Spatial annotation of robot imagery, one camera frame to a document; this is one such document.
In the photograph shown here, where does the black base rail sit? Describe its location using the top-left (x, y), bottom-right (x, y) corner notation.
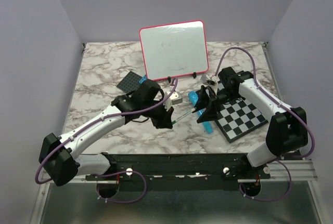
top-left (85, 153), bottom-right (270, 191)

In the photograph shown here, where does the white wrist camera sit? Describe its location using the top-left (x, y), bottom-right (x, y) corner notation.
top-left (200, 74), bottom-right (219, 90)
top-left (164, 91), bottom-right (183, 109)

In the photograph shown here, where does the white whiteboard marker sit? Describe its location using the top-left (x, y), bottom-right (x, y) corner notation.
top-left (173, 108), bottom-right (196, 123)

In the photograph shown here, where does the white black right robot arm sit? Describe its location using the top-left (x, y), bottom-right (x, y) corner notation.
top-left (194, 67), bottom-right (308, 178)

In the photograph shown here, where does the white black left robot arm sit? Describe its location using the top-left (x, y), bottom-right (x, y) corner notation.
top-left (35, 80), bottom-right (175, 186)

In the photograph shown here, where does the blue lego brick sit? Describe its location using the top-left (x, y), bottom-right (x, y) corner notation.
top-left (138, 75), bottom-right (147, 84)

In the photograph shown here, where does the black whiteboard stand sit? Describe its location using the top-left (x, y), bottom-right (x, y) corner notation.
top-left (166, 72), bottom-right (198, 83)

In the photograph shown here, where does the black white chessboard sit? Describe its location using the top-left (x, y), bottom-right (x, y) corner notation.
top-left (215, 98), bottom-right (268, 143)

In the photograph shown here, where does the pink framed whiteboard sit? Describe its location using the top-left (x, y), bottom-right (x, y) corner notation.
top-left (139, 20), bottom-right (209, 81)

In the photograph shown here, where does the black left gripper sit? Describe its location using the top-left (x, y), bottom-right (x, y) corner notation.
top-left (142, 98), bottom-right (174, 129)

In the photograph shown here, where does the aluminium frame rail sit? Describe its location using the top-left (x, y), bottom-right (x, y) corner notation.
top-left (236, 57), bottom-right (318, 181)

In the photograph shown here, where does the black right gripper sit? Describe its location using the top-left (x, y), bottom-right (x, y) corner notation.
top-left (191, 85), bottom-right (241, 123)

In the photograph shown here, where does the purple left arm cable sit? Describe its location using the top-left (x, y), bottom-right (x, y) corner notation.
top-left (35, 77), bottom-right (179, 204)

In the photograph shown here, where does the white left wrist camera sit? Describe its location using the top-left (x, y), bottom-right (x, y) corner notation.
top-left (164, 91), bottom-right (183, 109)

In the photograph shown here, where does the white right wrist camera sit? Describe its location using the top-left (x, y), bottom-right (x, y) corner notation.
top-left (200, 74), bottom-right (219, 90)

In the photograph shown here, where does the dark grey lego baseplate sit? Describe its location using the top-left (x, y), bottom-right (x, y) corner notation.
top-left (116, 71), bottom-right (142, 94)

